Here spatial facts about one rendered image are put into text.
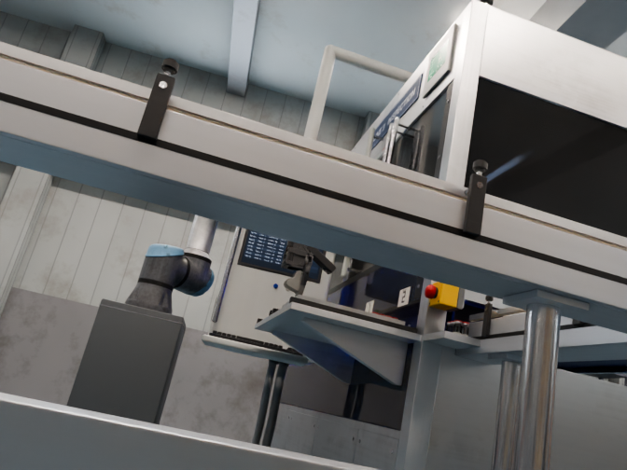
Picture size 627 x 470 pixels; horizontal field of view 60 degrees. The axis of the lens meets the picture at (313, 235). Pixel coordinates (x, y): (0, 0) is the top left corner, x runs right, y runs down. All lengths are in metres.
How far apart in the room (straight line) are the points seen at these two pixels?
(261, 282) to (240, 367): 3.02
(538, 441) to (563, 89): 1.56
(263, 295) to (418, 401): 1.15
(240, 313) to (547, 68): 1.61
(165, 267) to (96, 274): 3.93
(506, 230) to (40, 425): 0.65
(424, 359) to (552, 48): 1.25
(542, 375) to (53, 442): 0.65
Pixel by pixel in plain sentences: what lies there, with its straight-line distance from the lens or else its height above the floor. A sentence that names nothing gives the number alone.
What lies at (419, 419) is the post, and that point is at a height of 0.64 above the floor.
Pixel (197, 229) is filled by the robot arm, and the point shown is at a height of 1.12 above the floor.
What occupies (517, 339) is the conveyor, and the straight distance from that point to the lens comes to 1.45.
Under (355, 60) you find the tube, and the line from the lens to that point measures 3.22.
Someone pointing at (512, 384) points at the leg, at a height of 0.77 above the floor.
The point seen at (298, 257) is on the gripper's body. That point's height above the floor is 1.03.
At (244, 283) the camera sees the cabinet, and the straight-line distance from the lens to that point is 2.58.
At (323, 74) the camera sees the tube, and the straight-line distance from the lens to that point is 3.11.
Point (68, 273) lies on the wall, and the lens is 5.80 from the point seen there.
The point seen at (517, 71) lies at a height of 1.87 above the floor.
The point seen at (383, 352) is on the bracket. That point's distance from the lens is 1.72.
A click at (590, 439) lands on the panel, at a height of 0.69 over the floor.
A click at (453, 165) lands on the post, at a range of 1.84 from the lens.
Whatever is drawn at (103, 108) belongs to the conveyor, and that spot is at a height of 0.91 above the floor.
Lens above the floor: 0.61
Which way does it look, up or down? 17 degrees up
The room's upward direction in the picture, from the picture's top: 12 degrees clockwise
